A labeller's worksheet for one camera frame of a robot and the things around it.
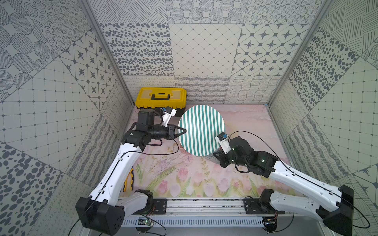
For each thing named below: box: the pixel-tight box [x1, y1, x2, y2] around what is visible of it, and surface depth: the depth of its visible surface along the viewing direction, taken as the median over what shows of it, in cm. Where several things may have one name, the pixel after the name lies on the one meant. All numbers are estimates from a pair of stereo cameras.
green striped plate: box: [179, 104, 226, 157], surface depth 71 cm
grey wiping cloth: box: [201, 152, 221, 164], surface depth 73 cm
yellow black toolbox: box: [135, 87, 188, 117], surface depth 103 cm
